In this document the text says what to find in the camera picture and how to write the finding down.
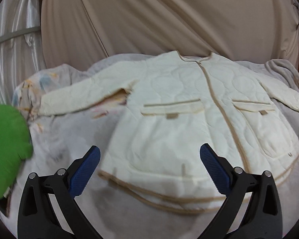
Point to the shiny silver curtain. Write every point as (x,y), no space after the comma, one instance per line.
(21,53)

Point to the cream quilted jacket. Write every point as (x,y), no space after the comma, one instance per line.
(174,106)

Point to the green plush pillow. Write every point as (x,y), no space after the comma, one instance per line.
(15,145)

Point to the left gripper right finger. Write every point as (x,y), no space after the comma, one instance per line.
(263,216)

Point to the grey floral fleece blanket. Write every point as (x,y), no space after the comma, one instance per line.
(57,141)

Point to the beige fabric backdrop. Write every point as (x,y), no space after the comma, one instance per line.
(82,32)

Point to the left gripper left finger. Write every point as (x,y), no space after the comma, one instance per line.
(37,218)

